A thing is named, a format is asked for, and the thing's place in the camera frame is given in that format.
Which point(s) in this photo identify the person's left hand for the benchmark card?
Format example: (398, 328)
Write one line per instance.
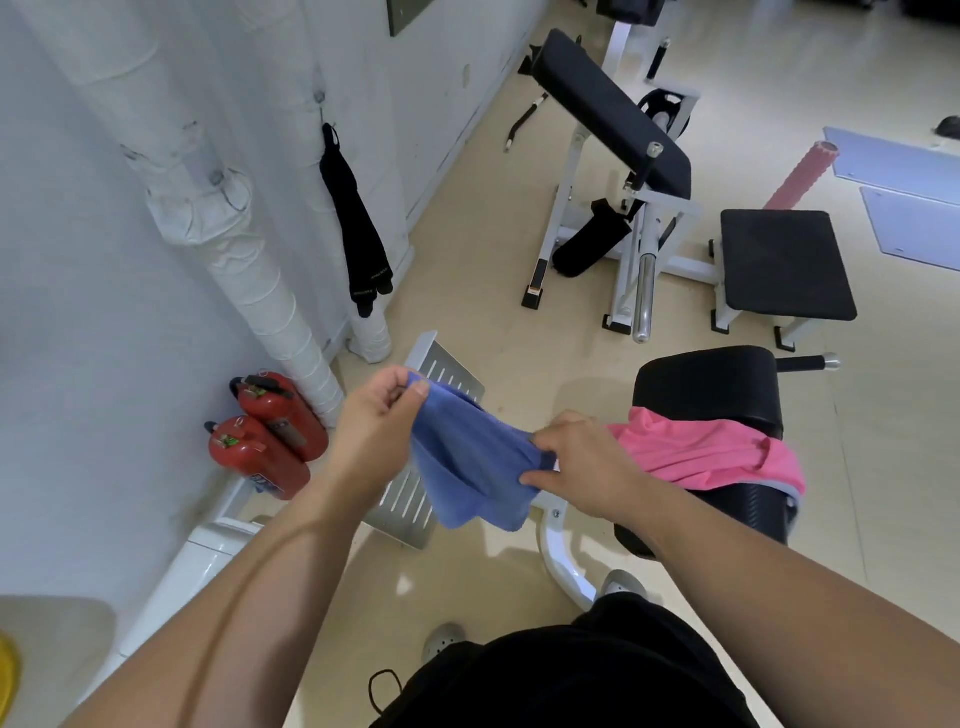
(367, 435)

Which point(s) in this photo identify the person's right hand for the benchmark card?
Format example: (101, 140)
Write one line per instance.
(592, 472)

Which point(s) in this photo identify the person's right thumb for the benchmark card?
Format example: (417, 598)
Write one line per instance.
(540, 480)

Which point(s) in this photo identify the person's left thumb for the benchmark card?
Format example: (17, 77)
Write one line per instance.
(414, 396)

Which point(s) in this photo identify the blue towel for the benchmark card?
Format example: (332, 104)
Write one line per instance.
(472, 457)

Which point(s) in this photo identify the person's right forearm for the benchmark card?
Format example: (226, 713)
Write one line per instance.
(787, 607)

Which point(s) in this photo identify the person's left forearm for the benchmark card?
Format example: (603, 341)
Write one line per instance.
(240, 600)

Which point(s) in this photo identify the perforated metal foot plate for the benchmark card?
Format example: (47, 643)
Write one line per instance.
(450, 367)

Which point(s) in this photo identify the red fire extinguisher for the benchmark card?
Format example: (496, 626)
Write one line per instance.
(255, 457)
(285, 416)

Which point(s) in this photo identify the person's grey shoe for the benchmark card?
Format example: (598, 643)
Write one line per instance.
(442, 641)
(624, 583)

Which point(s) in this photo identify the pink cloth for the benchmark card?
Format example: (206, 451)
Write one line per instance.
(705, 450)

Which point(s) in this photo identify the black hanging cloth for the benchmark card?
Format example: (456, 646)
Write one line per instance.
(360, 225)

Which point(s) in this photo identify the person's black clothing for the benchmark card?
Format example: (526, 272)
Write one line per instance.
(585, 667)

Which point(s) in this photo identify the black padded machine seat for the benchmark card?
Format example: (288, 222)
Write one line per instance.
(712, 382)

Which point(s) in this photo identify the chrome weight bar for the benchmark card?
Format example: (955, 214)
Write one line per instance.
(643, 300)

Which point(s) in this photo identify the black foam roller pad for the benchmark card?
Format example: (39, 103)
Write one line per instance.
(592, 240)

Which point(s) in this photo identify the thick white insulated pipe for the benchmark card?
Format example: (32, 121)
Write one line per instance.
(225, 225)

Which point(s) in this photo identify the white machine base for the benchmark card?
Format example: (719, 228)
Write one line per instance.
(187, 562)

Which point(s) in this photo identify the black square bench seat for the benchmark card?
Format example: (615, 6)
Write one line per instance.
(784, 262)

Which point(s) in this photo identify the black weight plate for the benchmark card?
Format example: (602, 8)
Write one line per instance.
(664, 105)

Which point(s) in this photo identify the pink foam roller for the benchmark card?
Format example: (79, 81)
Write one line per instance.
(802, 176)

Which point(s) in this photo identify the purple exercise mat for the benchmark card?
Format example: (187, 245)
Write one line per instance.
(915, 229)
(892, 161)

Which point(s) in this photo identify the yellow object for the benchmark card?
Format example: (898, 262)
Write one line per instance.
(7, 675)

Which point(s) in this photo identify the black rounded object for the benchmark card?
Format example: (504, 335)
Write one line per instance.
(949, 127)

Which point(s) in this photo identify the white curved machine frame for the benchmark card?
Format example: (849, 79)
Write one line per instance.
(562, 555)

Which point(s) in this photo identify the white curl bench frame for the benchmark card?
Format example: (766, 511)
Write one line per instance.
(637, 247)

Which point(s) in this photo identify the green wall board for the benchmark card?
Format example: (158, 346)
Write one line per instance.
(405, 15)

